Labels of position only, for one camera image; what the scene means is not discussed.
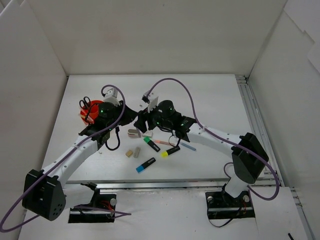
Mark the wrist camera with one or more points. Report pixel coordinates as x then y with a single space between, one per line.
111 96
151 100

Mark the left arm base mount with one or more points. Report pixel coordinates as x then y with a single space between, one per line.
99 202

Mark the aluminium front rail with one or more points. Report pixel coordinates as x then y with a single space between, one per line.
152 184

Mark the orange slim highlighter pen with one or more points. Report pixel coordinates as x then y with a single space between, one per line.
164 143

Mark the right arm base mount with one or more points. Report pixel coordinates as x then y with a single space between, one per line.
222 208

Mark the orange round pen holder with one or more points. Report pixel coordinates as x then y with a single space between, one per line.
93 112

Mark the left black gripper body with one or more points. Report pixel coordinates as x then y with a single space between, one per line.
127 114

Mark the aluminium side rail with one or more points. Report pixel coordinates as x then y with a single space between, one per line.
256 122

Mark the small tan eraser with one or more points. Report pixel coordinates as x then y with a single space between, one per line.
129 153

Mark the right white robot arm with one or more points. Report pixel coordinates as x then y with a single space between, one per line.
247 154

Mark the blue slim highlighter pen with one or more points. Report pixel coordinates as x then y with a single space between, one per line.
188 146

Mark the long beige eraser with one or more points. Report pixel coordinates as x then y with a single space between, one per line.
136 152

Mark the yellow capped black marker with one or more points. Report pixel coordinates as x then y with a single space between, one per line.
170 151

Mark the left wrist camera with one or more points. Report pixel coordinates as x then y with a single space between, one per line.
111 96

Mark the green capped black marker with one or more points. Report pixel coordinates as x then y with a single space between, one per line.
151 144

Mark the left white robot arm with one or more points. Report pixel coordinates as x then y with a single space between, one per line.
45 191

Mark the blue capped black marker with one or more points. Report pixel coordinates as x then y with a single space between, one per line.
145 165

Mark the black handled scissors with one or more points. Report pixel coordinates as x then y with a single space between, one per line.
85 103

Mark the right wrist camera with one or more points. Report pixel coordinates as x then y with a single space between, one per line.
151 100

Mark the white eraser in sleeve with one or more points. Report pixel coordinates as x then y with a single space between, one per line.
148 133

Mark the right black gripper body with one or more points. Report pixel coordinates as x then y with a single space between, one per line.
144 120

